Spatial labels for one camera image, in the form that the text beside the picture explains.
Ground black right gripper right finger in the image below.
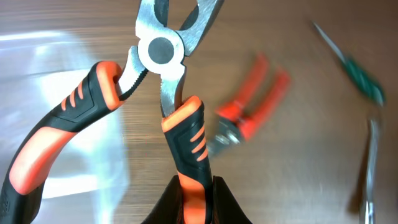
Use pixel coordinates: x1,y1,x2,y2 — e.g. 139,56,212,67
212,176,252,224

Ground red handled cutter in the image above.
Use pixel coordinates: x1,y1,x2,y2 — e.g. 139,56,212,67
207,53,290,158

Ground clear plastic container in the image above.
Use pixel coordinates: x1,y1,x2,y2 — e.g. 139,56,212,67
1,31,129,223

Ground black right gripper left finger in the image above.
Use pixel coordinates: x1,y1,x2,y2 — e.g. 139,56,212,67
142,175,183,224

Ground orange black needle-nose pliers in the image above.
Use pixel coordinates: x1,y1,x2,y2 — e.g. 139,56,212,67
1,0,222,224

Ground green handled screwdriver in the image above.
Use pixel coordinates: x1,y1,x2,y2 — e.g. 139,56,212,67
312,21,386,106

